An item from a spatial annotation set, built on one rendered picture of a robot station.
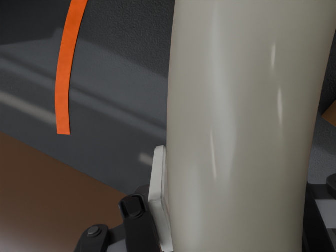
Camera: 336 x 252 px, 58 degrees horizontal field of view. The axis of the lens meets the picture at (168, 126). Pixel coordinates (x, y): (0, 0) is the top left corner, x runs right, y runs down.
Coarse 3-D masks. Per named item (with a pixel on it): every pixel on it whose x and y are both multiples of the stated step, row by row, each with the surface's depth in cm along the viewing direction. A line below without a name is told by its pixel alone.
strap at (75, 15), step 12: (72, 0) 92; (84, 0) 92; (72, 12) 94; (72, 24) 95; (72, 36) 96; (60, 48) 98; (72, 48) 97; (60, 60) 99; (60, 72) 100; (60, 84) 102; (60, 96) 103; (60, 108) 104; (60, 120) 106; (60, 132) 107
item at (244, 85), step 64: (192, 0) 5; (256, 0) 4; (320, 0) 5; (192, 64) 5; (256, 64) 5; (320, 64) 5; (192, 128) 5; (256, 128) 5; (192, 192) 6; (256, 192) 5
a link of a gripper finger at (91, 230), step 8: (96, 224) 14; (104, 224) 13; (88, 232) 13; (96, 232) 13; (104, 232) 13; (80, 240) 13; (88, 240) 13; (96, 240) 12; (104, 240) 12; (80, 248) 12; (88, 248) 12; (96, 248) 12; (104, 248) 12
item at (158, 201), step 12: (156, 156) 19; (156, 168) 17; (156, 180) 16; (156, 192) 14; (156, 204) 14; (168, 204) 15; (156, 216) 14; (168, 216) 14; (156, 228) 14; (168, 228) 14; (168, 240) 14
